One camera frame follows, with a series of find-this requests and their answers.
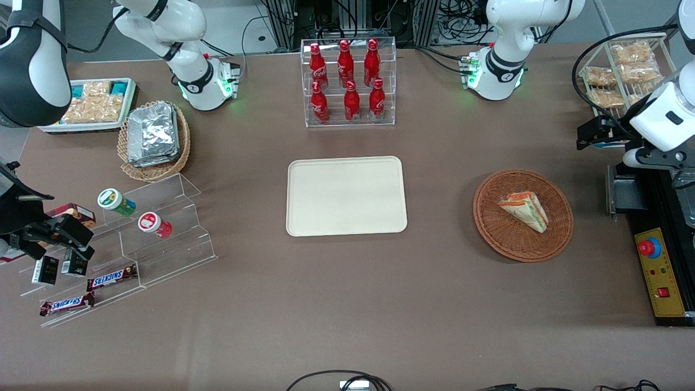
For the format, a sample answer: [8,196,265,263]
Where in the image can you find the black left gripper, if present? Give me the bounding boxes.
[576,114,642,151]

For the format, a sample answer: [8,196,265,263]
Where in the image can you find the triangle sandwich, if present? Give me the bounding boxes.
[498,190,549,234]

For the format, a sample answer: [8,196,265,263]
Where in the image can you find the white plastic snack tray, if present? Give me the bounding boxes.
[38,78,138,134]

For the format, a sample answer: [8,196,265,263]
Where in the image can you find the tan wicker basket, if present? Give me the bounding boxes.
[117,102,191,182]

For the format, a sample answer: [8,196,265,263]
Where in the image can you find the round brown wicker basket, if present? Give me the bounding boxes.
[472,169,574,263]

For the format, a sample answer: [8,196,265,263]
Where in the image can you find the cream rectangular tray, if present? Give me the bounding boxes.
[286,156,408,237]

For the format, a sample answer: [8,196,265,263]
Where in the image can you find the small black box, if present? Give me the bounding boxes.
[31,255,59,286]
[61,250,89,278]

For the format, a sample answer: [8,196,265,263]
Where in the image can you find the red brown carton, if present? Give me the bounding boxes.
[46,203,97,229]

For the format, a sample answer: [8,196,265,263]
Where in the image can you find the clear bag of biscuits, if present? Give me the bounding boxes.
[621,62,662,84]
[612,42,654,65]
[585,66,617,87]
[589,89,625,108]

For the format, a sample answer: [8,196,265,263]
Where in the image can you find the brown Snickers bar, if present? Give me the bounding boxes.
[86,264,138,292]
[39,292,96,317]

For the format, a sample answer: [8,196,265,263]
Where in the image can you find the grey metal block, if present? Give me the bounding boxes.
[606,166,649,218]

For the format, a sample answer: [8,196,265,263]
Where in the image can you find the green lidded snack can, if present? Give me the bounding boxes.
[97,188,137,217]

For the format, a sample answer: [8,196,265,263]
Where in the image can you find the red lidded snack can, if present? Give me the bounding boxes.
[137,212,173,239]

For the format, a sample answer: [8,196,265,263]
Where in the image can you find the black control box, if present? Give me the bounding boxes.
[605,160,695,327]

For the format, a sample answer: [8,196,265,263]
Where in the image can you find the clear acrylic stepped stand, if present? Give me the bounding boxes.
[19,173,219,329]

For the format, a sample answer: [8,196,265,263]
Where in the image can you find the clear plastic container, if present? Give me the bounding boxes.
[672,169,695,229]

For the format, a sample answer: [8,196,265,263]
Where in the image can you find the beige snack bag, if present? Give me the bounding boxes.
[61,81,124,124]

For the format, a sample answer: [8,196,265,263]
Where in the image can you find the silver foil package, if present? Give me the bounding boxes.
[127,102,180,168]

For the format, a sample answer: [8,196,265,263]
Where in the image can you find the yellow control panel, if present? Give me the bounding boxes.
[634,227,687,318]

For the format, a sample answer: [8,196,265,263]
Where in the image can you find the red cola bottle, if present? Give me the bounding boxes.
[309,43,329,91]
[338,39,355,87]
[344,80,361,123]
[364,39,381,87]
[311,80,330,123]
[369,78,386,122]

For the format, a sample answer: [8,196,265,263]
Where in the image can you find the clear acrylic bottle rack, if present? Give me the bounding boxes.
[300,37,397,128]

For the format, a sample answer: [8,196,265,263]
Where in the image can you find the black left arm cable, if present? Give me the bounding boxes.
[572,24,680,143]

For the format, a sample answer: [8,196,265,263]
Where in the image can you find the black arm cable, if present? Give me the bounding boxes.
[572,24,680,143]
[65,8,129,54]

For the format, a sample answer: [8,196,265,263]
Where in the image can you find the white wire rack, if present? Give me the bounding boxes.
[578,33,679,148]

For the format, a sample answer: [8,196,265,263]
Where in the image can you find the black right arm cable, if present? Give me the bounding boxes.
[65,8,129,54]

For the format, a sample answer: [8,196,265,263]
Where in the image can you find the thin black cables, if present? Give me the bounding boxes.
[478,379,662,391]

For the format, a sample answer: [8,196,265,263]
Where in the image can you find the aluminium frame with cables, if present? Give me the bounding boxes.
[255,0,492,49]

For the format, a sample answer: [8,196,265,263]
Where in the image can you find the black cable loop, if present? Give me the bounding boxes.
[286,370,393,391]

